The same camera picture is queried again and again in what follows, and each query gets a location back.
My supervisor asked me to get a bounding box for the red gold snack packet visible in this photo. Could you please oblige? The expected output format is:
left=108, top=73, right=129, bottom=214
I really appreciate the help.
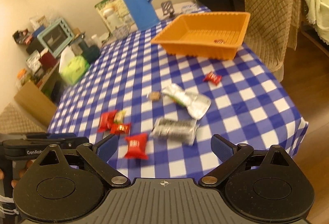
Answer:
left=110, top=123, right=131, bottom=135

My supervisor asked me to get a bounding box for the large red snack packet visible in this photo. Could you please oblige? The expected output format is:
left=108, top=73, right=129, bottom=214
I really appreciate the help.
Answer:
left=124, top=133, right=148, bottom=160

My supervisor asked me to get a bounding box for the yellow green candy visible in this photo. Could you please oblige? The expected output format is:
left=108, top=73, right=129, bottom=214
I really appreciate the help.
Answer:
left=114, top=110, right=125, bottom=124

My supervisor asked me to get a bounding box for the silver black snack bar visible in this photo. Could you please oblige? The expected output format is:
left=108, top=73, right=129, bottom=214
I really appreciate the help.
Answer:
left=151, top=118, right=200, bottom=145

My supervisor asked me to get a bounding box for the silver green snack bag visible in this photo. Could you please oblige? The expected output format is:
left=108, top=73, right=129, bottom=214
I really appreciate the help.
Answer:
left=161, top=83, right=211, bottom=120

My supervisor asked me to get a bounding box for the cardboard box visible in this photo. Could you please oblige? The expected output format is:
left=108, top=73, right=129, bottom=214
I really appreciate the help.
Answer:
left=14, top=81, right=57, bottom=126

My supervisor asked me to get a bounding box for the blue white checkered tablecloth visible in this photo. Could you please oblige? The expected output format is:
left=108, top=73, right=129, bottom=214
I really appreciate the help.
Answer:
left=48, top=20, right=308, bottom=179

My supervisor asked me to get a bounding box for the small red candy packet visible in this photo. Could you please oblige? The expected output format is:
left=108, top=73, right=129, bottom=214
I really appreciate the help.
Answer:
left=203, top=71, right=222, bottom=86

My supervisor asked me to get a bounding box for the brown wrapped candy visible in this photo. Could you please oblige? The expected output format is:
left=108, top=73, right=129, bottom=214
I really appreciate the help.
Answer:
left=147, top=91, right=161, bottom=101

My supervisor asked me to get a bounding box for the green tissue pack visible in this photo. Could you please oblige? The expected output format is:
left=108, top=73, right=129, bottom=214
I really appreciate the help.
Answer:
left=59, top=56, right=90, bottom=86

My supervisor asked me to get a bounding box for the light blue toaster oven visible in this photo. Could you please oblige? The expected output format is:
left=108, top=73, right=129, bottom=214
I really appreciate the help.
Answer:
left=37, top=18, right=74, bottom=58

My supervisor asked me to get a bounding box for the red candy in tray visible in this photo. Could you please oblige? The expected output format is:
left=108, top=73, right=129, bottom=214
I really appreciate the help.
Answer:
left=214, top=40, right=225, bottom=44

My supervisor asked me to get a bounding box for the orange plastic tray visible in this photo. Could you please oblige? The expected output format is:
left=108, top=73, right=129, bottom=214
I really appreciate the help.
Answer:
left=151, top=12, right=250, bottom=60

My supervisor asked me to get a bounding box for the green printed box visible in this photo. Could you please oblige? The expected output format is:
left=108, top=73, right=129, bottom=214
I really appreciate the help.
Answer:
left=94, top=0, right=134, bottom=33

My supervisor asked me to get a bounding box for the clear plastic box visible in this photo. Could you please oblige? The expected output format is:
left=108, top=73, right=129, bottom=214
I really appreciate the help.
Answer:
left=181, top=3, right=198, bottom=14

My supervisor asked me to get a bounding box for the grey phone stand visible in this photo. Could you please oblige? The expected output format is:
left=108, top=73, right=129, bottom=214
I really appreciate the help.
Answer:
left=161, top=0, right=175, bottom=18

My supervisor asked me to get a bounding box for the quilted brown chair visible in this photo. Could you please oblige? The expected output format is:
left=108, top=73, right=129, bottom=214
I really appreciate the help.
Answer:
left=244, top=0, right=301, bottom=81

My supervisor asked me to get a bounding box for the cream covered sofa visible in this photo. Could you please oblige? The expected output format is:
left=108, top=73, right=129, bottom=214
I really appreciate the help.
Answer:
left=305, top=0, right=328, bottom=44

